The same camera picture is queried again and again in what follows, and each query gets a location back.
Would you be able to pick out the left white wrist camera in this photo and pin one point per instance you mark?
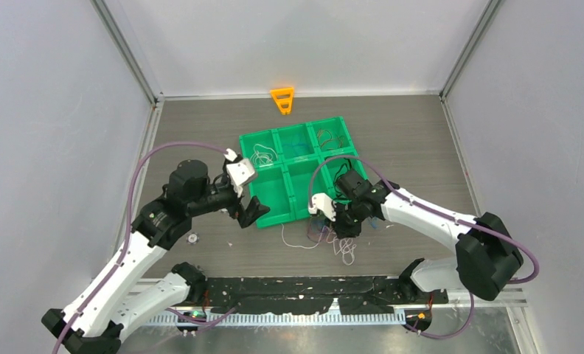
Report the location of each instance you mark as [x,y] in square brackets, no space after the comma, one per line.
[240,171]

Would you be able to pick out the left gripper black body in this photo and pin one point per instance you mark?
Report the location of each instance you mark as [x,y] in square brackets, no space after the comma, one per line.
[243,215]

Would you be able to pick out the green plastic bin tray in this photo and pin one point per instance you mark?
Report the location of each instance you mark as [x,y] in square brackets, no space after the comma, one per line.
[285,160]

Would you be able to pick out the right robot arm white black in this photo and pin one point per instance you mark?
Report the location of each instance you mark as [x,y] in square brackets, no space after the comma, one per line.
[483,259]

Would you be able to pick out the perforated metal rail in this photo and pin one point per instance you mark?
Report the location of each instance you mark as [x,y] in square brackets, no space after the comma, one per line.
[333,317]

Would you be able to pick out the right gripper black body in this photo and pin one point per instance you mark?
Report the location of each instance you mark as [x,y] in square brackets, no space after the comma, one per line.
[349,218]

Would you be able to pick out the orange triangular plastic piece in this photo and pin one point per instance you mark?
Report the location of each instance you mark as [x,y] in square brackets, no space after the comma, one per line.
[283,99]

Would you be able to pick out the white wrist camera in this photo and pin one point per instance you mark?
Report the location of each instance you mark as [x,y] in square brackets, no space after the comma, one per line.
[240,171]
[321,203]

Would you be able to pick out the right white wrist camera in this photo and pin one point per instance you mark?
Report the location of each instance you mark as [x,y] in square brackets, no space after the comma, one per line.
[321,203]

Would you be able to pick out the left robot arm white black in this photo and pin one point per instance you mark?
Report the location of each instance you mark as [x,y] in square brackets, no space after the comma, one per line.
[102,317]

